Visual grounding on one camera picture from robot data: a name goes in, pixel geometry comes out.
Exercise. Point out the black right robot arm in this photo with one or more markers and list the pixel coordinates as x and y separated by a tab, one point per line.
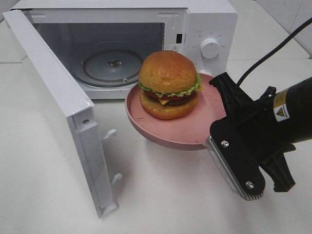
292	110

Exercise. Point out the burger with lettuce and cheese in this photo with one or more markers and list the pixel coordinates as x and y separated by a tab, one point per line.
169	85

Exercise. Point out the pink round plate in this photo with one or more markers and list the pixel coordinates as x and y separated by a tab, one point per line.
185	133

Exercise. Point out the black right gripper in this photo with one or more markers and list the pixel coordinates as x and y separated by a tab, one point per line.
246	141

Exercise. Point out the white microwave oven body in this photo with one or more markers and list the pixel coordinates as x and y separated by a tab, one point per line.
141	26

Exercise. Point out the upper white power knob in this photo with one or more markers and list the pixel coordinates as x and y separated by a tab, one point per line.
210	47

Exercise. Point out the lower white timer knob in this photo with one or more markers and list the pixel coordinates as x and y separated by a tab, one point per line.
206	72

